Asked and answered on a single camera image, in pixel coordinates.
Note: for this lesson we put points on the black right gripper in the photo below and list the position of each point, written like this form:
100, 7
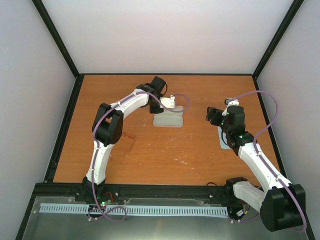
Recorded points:
210, 115

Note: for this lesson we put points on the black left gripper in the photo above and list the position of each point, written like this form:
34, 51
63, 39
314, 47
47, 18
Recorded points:
153, 110

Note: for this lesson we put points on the pink glasses case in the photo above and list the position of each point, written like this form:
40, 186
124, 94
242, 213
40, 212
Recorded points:
168, 119

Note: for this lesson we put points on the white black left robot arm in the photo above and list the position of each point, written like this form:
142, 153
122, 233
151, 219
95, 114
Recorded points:
107, 129

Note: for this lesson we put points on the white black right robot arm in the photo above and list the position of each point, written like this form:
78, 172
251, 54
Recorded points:
281, 204

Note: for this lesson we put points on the orange transparent sunglasses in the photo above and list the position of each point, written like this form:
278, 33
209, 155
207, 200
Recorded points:
121, 150

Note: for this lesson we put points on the light blue cleaning cloth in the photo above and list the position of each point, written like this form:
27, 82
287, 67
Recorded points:
222, 139

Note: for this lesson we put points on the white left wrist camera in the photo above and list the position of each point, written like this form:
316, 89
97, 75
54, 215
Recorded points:
168, 102

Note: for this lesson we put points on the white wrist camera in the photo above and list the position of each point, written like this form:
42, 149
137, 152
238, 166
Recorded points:
230, 102
168, 102

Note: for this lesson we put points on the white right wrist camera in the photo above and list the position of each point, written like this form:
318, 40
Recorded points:
230, 102

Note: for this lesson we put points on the black aluminium mounting rail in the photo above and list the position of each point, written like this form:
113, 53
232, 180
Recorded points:
119, 192

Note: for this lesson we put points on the light blue slotted cable duct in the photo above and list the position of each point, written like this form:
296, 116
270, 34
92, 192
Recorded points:
139, 210

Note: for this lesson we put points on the black enclosure frame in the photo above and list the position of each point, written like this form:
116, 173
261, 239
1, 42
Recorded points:
79, 77

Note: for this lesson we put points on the grey metal base plate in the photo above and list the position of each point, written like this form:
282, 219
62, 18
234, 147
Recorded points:
119, 226

